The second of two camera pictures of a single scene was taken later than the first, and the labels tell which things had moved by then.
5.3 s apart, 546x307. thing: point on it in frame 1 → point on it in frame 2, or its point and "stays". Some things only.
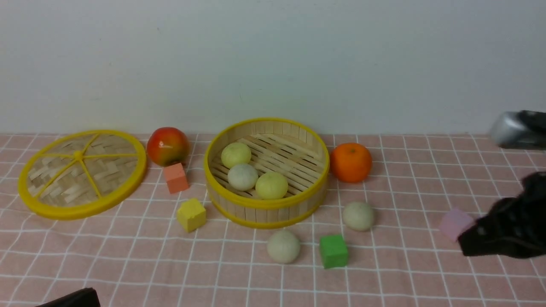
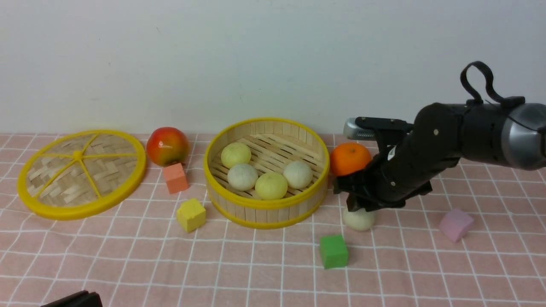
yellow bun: x=235 y=153 stays
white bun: x=283 y=246 → x=299 y=175
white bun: x=358 y=216 stays
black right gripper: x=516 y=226 → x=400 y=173
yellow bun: x=271 y=185 stays
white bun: x=242 y=177 stays
